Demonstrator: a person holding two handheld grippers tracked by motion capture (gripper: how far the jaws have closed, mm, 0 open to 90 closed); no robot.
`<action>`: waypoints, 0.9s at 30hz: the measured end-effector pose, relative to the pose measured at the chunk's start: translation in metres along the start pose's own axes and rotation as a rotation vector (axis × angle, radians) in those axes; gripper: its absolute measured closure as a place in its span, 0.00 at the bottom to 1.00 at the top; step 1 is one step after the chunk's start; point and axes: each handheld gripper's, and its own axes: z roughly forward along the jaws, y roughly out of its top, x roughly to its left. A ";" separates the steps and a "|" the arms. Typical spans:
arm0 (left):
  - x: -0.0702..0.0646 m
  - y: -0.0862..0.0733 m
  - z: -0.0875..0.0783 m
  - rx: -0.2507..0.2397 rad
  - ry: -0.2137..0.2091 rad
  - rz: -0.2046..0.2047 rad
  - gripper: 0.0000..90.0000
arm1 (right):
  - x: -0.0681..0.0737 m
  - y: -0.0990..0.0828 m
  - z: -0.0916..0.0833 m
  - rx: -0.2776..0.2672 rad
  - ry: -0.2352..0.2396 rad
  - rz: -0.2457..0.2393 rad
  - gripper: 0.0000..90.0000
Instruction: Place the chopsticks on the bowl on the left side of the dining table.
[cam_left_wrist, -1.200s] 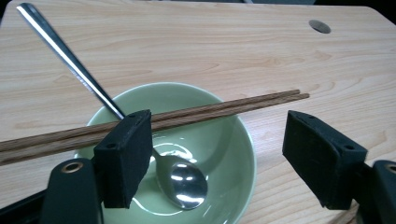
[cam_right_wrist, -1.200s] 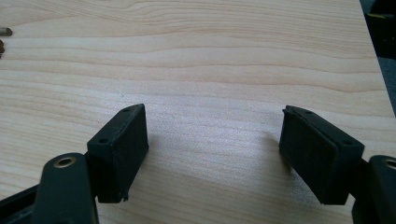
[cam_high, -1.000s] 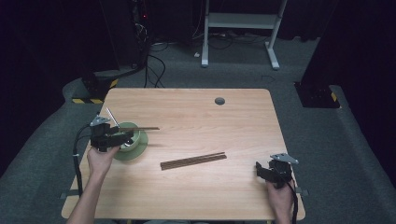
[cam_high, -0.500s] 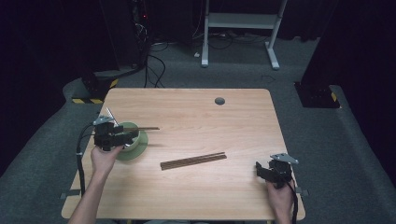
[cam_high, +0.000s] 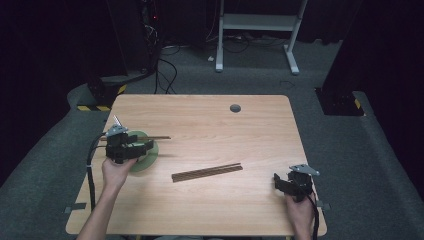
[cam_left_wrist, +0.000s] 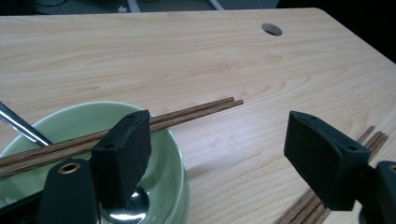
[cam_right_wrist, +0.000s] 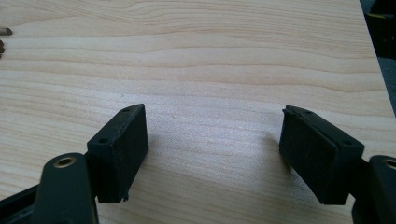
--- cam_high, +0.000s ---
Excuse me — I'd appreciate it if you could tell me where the person's right hand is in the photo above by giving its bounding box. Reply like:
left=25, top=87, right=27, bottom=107
left=284, top=191, right=317, bottom=231

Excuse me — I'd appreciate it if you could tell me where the green ceramic plate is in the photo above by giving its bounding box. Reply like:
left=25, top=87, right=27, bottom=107
left=129, top=131, right=160, bottom=174

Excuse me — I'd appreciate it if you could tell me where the white metal stand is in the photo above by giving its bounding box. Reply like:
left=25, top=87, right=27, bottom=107
left=215, top=0, right=301, bottom=76

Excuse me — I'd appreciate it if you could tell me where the black equipment rack with wires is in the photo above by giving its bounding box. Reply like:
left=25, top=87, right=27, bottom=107
left=137, top=0, right=162, bottom=74

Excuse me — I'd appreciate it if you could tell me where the black floor cable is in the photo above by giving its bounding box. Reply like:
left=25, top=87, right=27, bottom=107
left=153, top=58, right=179, bottom=95

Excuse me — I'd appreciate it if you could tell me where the black curtain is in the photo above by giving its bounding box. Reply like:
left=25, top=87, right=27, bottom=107
left=321, top=0, right=424, bottom=191
left=0, top=0, right=128, bottom=198

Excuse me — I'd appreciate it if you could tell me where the person's left hand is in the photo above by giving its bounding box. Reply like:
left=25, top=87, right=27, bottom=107
left=101, top=157, right=138, bottom=193

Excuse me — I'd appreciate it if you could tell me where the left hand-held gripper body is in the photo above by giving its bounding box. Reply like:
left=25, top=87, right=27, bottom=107
left=105, top=123, right=138, bottom=165

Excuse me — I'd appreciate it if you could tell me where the yellow black hazard tape strip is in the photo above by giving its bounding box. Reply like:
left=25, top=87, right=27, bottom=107
left=76, top=105, right=111, bottom=112

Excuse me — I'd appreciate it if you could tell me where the bundle of black floor cables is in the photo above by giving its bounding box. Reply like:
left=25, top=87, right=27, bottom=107
left=205, top=32, right=288, bottom=54

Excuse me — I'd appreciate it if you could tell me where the left hand-held gripper black cable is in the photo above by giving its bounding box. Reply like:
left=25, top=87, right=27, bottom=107
left=86, top=132, right=108, bottom=212

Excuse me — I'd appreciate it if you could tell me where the black stand base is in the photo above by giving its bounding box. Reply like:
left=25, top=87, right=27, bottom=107
left=314, top=87, right=365, bottom=117
left=87, top=74, right=128, bottom=108

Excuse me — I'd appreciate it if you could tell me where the green ceramic bowl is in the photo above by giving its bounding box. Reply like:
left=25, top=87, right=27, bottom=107
left=127, top=130, right=149, bottom=145

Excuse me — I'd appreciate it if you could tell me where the right hand-held gripper black cable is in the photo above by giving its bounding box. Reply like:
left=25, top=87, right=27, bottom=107
left=305, top=191, right=320, bottom=240

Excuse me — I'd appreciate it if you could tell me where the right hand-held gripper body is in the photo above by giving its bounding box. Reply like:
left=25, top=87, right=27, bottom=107
left=286, top=162, right=321, bottom=202

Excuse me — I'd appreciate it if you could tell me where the hand-held gripper black cable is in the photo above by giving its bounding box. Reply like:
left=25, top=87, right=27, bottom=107
left=86, top=132, right=108, bottom=212
left=305, top=191, right=320, bottom=240

